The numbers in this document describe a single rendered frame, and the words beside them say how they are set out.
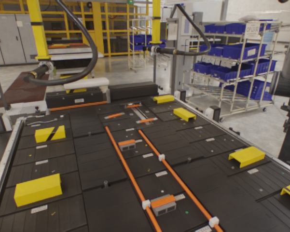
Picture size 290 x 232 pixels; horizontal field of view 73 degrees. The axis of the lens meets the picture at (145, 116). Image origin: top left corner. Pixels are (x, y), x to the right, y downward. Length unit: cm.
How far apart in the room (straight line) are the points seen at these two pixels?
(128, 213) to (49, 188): 31
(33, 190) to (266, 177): 93
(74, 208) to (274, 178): 81
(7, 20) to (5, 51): 123
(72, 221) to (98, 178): 20
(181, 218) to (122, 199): 22
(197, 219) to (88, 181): 44
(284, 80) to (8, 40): 967
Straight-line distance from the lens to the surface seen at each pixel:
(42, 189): 85
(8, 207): 91
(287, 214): 90
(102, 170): 92
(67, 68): 601
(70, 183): 91
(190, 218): 76
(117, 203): 78
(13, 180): 103
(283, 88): 194
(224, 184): 89
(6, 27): 1019
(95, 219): 75
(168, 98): 167
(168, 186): 85
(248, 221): 80
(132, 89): 172
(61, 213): 81
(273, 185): 99
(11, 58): 1029
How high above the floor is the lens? 159
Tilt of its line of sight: 25 degrees down
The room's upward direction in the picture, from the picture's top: straight up
